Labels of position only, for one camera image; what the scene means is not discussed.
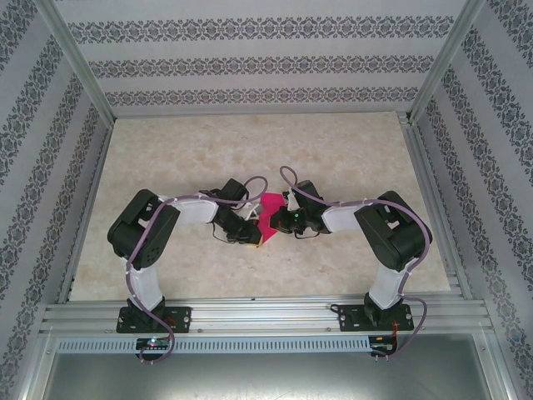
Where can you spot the pink square paper sheet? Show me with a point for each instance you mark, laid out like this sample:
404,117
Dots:
272,202

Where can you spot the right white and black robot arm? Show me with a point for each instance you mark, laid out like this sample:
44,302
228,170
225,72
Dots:
385,287

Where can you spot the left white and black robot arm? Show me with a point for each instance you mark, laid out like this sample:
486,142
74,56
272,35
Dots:
147,287

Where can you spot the grey metal sheet tray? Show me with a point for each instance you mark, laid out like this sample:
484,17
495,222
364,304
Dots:
266,375

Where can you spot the left small circuit board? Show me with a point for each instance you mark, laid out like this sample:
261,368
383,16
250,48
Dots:
154,343

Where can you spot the small circuit board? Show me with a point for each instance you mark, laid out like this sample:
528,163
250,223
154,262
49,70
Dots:
154,343
381,346

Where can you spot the right small circuit board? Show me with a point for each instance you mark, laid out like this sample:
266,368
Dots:
381,346

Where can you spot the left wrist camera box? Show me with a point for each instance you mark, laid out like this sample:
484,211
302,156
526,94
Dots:
252,212

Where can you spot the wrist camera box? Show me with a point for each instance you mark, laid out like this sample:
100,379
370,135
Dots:
291,201
252,212

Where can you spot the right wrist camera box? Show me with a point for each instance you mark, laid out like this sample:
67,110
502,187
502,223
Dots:
291,201

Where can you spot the aluminium mounting rail beam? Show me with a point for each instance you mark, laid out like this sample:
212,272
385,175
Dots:
266,316

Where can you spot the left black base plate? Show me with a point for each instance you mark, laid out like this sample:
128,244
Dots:
181,316

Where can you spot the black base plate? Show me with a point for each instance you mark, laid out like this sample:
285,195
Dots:
350,318
181,316

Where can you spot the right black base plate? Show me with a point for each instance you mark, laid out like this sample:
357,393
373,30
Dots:
350,318

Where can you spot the right aluminium side rail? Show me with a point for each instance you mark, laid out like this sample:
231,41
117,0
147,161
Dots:
428,175

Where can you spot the aluminium side rail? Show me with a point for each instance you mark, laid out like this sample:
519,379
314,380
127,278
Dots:
428,175
94,179

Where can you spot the left aluminium side rail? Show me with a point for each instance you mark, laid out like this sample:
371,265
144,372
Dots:
94,179

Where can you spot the right aluminium frame post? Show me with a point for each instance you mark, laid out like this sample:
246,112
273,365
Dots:
447,58

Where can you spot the aluminium frame post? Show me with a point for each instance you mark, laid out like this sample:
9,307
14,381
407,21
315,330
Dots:
447,58
79,58

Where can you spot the left aluminium frame post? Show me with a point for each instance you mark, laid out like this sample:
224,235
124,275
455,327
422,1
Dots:
79,58

